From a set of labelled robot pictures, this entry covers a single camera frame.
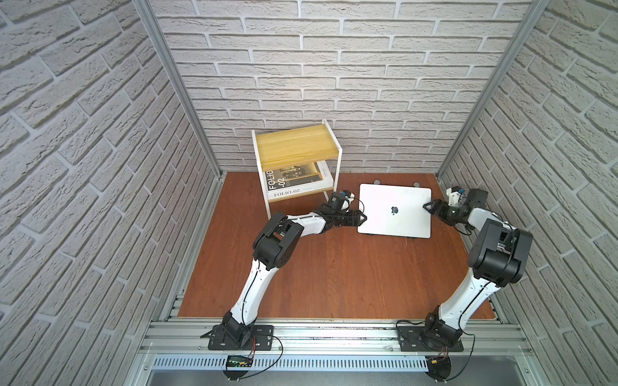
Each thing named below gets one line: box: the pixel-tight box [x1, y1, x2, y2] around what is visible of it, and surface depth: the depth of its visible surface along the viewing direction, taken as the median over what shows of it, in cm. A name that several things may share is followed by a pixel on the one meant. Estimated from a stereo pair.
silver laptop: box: [357, 183, 433, 239], surface depth 100 cm
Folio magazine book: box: [264, 160, 334, 201], surface depth 94 cm
